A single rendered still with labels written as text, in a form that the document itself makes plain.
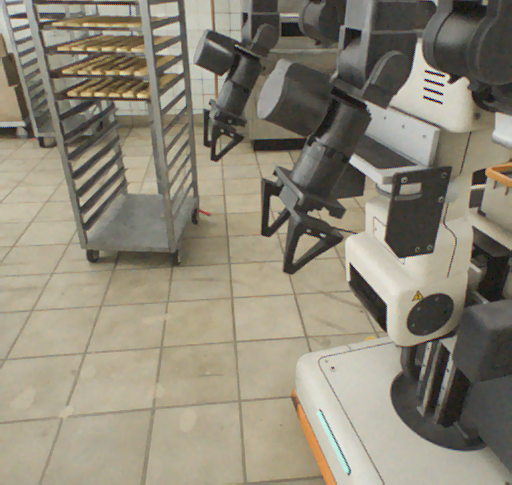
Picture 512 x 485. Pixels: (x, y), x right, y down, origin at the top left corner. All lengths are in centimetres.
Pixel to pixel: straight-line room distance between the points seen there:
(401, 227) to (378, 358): 78
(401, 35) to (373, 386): 107
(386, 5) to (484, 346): 65
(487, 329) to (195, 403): 109
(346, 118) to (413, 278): 46
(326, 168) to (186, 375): 138
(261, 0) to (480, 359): 78
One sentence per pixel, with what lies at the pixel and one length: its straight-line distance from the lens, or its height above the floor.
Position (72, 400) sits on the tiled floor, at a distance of 183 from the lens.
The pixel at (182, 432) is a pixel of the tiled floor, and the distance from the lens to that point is 165.
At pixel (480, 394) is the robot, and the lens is 128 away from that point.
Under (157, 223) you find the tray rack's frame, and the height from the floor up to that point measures 15.
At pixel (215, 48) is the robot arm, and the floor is 119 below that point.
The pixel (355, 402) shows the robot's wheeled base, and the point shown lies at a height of 28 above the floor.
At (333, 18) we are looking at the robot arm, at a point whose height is 124.
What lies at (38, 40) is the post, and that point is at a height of 109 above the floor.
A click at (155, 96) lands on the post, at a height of 89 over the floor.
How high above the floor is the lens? 130
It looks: 29 degrees down
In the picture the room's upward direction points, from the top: straight up
